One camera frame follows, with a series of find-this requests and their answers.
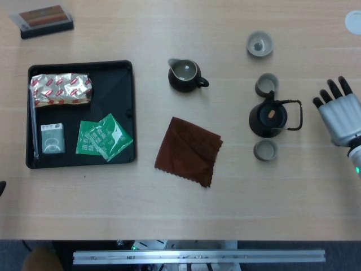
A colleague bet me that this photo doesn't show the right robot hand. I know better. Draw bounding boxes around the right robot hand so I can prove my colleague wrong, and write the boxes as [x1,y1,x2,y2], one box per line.
[312,76,361,147]

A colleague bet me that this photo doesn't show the black teapot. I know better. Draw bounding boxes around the black teapot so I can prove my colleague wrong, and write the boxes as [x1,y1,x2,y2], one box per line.
[248,90,305,139]

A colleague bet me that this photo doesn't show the grey teacup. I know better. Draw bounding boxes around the grey teacup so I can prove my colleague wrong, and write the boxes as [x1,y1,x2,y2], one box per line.
[254,73,280,98]
[253,139,279,163]
[246,30,274,58]

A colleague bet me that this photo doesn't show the clear plastic stick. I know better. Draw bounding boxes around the clear plastic stick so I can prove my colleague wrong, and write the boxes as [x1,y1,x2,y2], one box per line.
[28,87,40,159]

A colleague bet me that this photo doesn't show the grey-green small tea box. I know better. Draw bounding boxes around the grey-green small tea box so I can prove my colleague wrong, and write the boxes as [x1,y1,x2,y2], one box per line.
[40,123,67,155]

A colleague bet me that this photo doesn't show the orange brown seat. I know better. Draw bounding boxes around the orange brown seat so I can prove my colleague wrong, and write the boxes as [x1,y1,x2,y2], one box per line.
[24,246,64,271]

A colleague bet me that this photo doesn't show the green tea sachet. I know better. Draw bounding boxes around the green tea sachet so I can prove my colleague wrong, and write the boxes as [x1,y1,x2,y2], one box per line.
[75,120,99,156]
[87,113,134,163]

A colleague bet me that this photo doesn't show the white table grommet cap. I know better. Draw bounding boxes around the white table grommet cap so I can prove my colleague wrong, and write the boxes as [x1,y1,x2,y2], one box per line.
[344,10,361,36]

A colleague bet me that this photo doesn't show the silver foil tea packet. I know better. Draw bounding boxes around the silver foil tea packet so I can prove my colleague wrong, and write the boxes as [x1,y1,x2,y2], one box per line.
[29,72,93,108]

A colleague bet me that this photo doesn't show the black plastic tray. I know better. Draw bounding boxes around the black plastic tray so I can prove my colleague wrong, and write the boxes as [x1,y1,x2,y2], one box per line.
[25,59,138,170]

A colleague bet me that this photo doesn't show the brown folded cloth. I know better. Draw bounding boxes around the brown folded cloth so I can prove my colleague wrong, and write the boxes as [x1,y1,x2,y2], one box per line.
[154,116,223,189]

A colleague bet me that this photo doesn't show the acrylic sign stand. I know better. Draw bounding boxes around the acrylic sign stand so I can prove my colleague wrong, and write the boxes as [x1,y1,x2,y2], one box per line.
[8,4,75,40]

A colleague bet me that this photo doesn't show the black pitcher with handle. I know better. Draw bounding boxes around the black pitcher with handle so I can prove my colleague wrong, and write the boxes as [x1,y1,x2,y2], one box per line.
[167,58,210,93]

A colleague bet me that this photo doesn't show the aluminium rail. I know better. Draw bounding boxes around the aluminium rail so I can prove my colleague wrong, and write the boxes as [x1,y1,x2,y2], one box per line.
[73,248,326,265]

